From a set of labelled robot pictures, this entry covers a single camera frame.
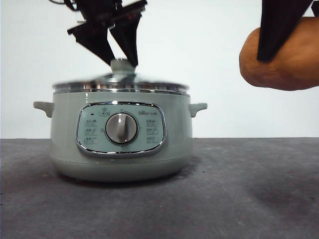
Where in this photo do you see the glass lid with green knob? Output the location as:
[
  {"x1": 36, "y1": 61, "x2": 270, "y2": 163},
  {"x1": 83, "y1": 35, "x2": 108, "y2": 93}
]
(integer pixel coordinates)
[{"x1": 51, "y1": 58, "x2": 190, "y2": 94}]

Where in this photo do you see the brown potato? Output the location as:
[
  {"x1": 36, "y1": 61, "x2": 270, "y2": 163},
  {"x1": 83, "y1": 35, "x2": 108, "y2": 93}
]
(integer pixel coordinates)
[{"x1": 238, "y1": 16, "x2": 319, "y2": 92}]

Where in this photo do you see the pale green electric pot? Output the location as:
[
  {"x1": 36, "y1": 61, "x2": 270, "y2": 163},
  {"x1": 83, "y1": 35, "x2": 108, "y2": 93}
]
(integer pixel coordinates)
[{"x1": 32, "y1": 87, "x2": 208, "y2": 183}]

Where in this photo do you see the black cable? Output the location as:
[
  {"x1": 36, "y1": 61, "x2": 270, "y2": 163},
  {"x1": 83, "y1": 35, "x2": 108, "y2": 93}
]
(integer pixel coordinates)
[{"x1": 49, "y1": 0, "x2": 81, "y2": 12}]

